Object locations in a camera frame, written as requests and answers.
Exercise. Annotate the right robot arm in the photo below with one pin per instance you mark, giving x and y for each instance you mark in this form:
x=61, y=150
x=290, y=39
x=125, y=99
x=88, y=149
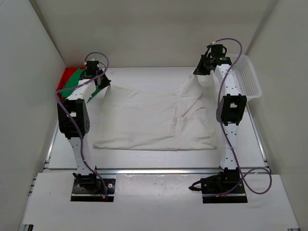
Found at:
x=230, y=109

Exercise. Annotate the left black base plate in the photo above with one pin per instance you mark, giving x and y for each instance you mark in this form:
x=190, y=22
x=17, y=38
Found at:
x=96, y=194

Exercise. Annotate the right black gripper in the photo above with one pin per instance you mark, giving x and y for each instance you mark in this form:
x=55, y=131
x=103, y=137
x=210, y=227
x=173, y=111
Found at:
x=201, y=70

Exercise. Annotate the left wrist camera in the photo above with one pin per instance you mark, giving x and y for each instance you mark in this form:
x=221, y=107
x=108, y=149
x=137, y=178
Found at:
x=92, y=67

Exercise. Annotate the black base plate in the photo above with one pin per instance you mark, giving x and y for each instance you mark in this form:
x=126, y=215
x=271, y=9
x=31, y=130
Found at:
x=96, y=194
x=218, y=189

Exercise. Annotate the white t-shirt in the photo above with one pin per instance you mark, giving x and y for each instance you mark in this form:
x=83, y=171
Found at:
x=134, y=120

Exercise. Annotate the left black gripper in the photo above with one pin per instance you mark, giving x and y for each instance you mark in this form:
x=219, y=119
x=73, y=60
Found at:
x=106, y=83

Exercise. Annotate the red t-shirt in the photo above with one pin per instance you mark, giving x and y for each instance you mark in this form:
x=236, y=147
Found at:
x=70, y=77

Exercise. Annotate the white plastic basket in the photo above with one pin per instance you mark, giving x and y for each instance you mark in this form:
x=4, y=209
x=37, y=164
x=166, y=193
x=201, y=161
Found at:
x=245, y=78

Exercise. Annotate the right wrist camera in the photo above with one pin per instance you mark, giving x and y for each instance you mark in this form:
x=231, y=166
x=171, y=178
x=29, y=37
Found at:
x=218, y=50

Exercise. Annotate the green t-shirt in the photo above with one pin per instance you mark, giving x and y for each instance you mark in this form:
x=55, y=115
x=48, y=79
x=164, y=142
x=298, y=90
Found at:
x=65, y=94

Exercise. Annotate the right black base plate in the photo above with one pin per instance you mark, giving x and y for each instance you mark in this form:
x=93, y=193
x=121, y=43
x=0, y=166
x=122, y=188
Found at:
x=218, y=189

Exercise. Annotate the aluminium rail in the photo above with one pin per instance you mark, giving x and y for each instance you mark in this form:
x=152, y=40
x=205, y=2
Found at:
x=158, y=171

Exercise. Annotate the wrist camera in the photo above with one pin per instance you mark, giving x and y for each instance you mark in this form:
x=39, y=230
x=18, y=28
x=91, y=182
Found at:
x=92, y=67
x=218, y=50

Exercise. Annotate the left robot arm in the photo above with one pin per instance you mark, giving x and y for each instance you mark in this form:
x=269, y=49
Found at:
x=74, y=121

